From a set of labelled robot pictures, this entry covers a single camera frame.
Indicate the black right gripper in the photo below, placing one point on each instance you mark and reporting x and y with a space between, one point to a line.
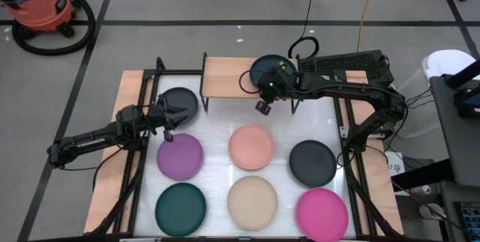
287 84

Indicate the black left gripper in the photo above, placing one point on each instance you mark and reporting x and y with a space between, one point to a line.
161 114

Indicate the dark grey plate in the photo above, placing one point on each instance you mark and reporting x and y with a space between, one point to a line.
187 97

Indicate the dark teal plate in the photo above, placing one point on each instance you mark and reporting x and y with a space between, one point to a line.
261 67

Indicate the purple plate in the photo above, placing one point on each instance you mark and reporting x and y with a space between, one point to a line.
180 157

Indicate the salmon pink plate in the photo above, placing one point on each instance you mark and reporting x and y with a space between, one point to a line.
251 147

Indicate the black plate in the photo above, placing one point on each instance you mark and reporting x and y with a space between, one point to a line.
312 163

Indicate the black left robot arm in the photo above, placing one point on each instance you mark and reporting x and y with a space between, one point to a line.
90 141

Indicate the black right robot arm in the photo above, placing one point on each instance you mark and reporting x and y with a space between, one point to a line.
356 90

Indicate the white table mat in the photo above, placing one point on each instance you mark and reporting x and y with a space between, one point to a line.
217 129

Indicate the dark green plate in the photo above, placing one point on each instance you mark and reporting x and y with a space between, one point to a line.
180 209

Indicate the beige plate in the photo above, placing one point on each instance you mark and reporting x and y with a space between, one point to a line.
252 202

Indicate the orange shop vacuum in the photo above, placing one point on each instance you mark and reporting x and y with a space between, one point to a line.
88 17
37 6

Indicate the magenta plate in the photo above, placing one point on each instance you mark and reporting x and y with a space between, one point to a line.
321 214

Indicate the white paper sheet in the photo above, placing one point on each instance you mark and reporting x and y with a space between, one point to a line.
395 164

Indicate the white bin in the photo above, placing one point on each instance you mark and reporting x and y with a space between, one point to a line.
442 64

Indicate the grey desk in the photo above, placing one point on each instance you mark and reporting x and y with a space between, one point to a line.
461 141

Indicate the white cup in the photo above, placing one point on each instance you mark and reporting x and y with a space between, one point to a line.
431 211

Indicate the black keypad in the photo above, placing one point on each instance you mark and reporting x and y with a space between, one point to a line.
470 219

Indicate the wooden shelf with black frame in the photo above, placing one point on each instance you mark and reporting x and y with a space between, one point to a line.
225 77

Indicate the black aluminium table frame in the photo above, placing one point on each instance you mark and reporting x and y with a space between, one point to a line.
138 167

